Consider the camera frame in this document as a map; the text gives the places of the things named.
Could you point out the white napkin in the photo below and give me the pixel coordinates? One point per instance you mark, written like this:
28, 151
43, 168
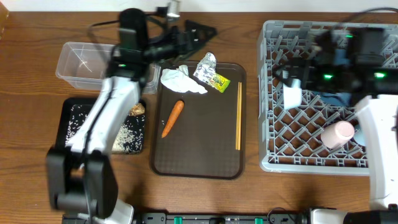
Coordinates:
178, 80

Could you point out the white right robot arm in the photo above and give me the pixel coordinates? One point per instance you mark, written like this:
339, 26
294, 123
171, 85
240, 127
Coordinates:
373, 90

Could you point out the white rice pile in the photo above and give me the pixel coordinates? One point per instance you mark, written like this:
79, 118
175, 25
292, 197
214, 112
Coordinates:
130, 138

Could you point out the light blue cup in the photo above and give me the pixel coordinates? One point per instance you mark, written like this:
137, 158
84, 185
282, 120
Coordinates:
359, 136

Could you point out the wooden chopstick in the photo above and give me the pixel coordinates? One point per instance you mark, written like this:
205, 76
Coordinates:
239, 116

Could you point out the orange carrot piece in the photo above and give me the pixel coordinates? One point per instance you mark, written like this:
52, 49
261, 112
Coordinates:
175, 112

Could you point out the brown serving tray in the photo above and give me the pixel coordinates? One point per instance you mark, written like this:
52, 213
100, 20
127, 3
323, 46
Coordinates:
202, 142

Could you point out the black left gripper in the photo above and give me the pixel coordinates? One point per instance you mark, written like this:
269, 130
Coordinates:
181, 45

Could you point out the dark blue plate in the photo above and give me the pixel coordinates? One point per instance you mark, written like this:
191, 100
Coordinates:
338, 99

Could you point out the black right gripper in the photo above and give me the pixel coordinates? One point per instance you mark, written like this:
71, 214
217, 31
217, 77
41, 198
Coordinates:
304, 78

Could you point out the grey dishwasher rack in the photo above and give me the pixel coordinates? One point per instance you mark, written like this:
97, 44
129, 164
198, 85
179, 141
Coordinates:
289, 140

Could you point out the brown food scrap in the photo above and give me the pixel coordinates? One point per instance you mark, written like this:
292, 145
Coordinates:
137, 110

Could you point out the light blue rice bowl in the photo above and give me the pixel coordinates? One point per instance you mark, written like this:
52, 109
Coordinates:
292, 95

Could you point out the clear plastic bin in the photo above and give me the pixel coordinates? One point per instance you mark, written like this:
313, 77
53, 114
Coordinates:
83, 65

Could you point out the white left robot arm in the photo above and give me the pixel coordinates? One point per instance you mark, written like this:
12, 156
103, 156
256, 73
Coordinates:
79, 173

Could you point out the yellow snack wrapper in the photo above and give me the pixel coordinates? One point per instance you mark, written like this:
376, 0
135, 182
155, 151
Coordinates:
219, 82

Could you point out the aluminium foil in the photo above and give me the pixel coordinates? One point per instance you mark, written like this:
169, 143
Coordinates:
206, 67

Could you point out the pink cup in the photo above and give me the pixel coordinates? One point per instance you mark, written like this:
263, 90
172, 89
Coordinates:
335, 135

